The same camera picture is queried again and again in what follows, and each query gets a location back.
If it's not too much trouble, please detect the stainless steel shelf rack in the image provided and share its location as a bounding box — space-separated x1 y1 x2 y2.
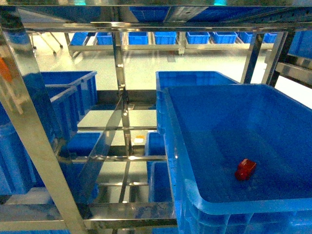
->
0 0 312 234

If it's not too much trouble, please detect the large blue shelf crate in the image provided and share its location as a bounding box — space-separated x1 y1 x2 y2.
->
164 84 312 234

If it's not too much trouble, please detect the blue crate left shelf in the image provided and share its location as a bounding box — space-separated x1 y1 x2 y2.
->
0 71 99 195

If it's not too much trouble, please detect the red toy block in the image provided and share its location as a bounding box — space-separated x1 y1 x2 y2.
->
234 158 257 181

